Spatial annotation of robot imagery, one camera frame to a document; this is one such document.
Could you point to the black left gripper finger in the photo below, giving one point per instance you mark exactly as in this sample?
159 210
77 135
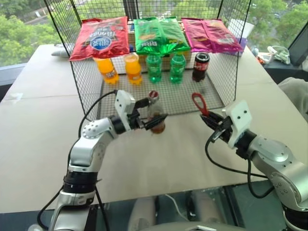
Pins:
144 102
156 120

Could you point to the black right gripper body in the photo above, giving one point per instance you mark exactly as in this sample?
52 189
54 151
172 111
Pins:
225 128

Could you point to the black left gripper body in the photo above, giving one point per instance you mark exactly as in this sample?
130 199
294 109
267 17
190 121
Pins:
134 120

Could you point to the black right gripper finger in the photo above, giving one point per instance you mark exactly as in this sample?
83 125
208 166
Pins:
211 123
216 116

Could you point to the clear glass bottle red cap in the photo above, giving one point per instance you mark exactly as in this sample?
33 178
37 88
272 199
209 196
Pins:
156 106

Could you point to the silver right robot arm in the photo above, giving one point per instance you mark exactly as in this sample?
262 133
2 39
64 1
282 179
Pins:
276 156

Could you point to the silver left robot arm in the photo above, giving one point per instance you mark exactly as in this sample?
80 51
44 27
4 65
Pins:
83 154

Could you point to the green soda bottle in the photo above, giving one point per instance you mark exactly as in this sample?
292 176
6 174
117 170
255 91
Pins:
177 69
154 69

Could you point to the orange soda bottle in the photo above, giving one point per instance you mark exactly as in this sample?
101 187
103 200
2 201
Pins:
108 71
133 69

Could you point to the dark cola bottle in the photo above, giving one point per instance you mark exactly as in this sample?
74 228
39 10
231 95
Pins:
200 67

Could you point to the green chips bag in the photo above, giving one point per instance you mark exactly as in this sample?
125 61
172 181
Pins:
156 36

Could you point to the cardboard box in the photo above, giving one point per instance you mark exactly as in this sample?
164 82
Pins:
131 33

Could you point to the small colourful toy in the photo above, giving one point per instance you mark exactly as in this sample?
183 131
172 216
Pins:
258 56

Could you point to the red chips bag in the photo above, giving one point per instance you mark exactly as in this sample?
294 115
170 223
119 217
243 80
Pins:
101 38

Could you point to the grey fabric chair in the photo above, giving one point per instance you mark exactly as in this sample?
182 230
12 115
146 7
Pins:
294 96

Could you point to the magenta chips bag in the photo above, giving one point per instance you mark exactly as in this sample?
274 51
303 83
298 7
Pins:
209 36

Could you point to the white tissue box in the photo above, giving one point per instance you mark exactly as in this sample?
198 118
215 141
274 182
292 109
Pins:
241 31

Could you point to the dark monitor screen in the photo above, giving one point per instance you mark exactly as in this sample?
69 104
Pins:
299 49

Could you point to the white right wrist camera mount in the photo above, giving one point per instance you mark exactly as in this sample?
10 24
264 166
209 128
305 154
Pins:
238 120

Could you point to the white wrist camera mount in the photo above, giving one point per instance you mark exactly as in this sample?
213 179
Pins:
238 120
124 104

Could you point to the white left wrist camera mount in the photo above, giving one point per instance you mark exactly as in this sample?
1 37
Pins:
124 104

